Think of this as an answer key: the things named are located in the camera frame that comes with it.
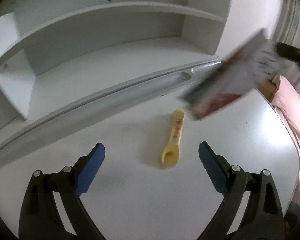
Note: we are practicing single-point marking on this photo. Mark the yellow plastic spoon scoop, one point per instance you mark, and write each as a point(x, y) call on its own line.
point(171, 153)

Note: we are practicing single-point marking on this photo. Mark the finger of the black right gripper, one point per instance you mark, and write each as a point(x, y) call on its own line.
point(288, 52)

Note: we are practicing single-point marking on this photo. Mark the white printed paper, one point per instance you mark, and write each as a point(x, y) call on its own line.
point(264, 63)

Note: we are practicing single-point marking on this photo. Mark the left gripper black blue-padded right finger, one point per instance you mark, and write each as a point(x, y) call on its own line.
point(263, 217)

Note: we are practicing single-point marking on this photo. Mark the pink bed sheet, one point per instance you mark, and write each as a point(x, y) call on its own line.
point(286, 101)

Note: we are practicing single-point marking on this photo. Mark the white desk hutch shelf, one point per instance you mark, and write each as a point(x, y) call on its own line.
point(51, 32)

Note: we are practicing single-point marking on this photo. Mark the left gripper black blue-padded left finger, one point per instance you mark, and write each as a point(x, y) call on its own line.
point(39, 216)

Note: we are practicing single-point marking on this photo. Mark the colourful booklet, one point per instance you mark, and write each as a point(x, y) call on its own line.
point(236, 76)

